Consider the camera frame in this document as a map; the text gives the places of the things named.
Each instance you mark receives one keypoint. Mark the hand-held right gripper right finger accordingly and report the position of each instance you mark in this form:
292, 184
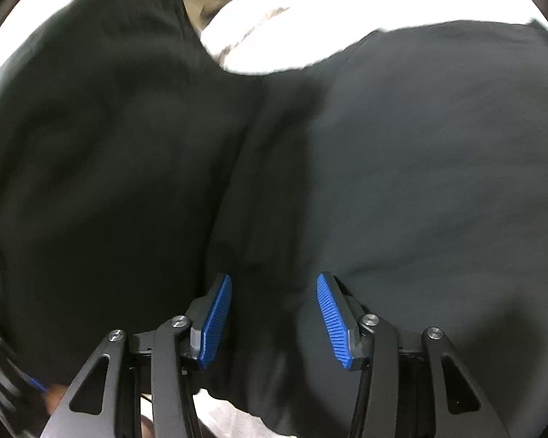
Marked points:
333, 324

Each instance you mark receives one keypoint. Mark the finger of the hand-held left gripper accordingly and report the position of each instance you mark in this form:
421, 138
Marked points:
35, 382

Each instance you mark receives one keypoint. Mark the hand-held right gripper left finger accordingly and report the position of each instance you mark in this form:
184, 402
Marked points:
215, 324

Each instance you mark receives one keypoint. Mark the black quilted jacket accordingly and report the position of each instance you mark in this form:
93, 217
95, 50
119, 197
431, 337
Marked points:
301, 169

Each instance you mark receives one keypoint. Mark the blue-grey checked bedspread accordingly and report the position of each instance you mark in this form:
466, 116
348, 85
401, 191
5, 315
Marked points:
329, 13

